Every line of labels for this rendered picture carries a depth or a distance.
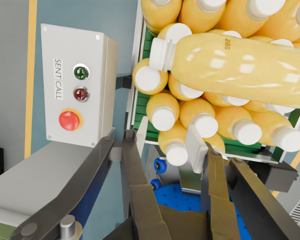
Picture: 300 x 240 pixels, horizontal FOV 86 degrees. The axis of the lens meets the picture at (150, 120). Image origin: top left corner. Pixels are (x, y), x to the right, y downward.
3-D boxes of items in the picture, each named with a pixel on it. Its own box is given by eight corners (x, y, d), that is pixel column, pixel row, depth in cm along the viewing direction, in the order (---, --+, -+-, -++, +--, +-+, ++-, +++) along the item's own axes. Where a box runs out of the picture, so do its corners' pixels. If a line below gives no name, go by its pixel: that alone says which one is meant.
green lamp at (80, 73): (75, 78, 27) (71, 79, 26) (75, 65, 26) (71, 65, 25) (88, 80, 27) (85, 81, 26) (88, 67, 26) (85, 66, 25)
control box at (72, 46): (73, 123, 40) (45, 140, 30) (73, 35, 34) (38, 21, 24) (112, 129, 40) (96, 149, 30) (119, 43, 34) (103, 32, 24)
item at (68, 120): (61, 127, 30) (57, 129, 28) (61, 108, 28) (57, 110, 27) (81, 130, 30) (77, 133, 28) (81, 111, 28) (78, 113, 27)
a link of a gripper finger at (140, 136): (139, 164, 16) (132, 162, 16) (145, 136, 23) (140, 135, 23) (143, 136, 15) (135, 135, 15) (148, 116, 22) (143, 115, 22)
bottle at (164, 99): (149, 110, 48) (143, 134, 30) (150, 86, 46) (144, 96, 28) (173, 111, 48) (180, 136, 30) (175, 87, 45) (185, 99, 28)
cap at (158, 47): (163, 77, 22) (150, 75, 22) (167, 55, 24) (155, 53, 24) (167, 58, 19) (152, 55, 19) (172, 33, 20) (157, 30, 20)
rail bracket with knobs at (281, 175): (236, 165, 52) (254, 188, 42) (244, 146, 50) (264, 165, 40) (267, 171, 52) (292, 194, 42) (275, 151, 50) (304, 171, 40)
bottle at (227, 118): (222, 92, 45) (262, 106, 27) (226, 115, 47) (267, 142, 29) (197, 99, 46) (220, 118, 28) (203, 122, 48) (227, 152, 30)
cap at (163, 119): (151, 126, 30) (151, 129, 28) (153, 105, 29) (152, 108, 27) (173, 127, 30) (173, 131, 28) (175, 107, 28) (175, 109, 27)
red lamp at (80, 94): (75, 99, 28) (71, 100, 27) (75, 86, 27) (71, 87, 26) (87, 101, 28) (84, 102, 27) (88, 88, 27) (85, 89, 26)
